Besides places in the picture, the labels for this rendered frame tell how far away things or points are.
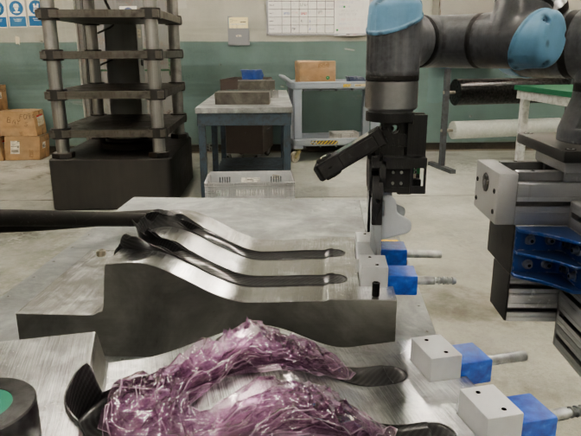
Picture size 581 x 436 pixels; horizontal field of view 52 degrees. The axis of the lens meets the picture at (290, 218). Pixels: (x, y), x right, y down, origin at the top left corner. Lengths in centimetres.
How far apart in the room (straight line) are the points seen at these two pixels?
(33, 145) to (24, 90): 73
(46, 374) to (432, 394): 38
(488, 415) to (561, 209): 59
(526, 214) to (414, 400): 53
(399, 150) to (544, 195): 31
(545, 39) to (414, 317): 43
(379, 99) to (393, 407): 42
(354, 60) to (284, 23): 91
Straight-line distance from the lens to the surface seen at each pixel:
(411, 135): 87
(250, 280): 84
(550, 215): 110
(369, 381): 67
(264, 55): 715
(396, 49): 84
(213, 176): 429
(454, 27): 90
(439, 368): 66
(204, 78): 720
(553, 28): 86
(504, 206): 107
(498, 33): 86
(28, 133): 734
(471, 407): 60
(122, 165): 472
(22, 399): 50
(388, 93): 84
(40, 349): 65
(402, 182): 88
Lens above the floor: 119
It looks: 16 degrees down
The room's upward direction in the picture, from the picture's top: straight up
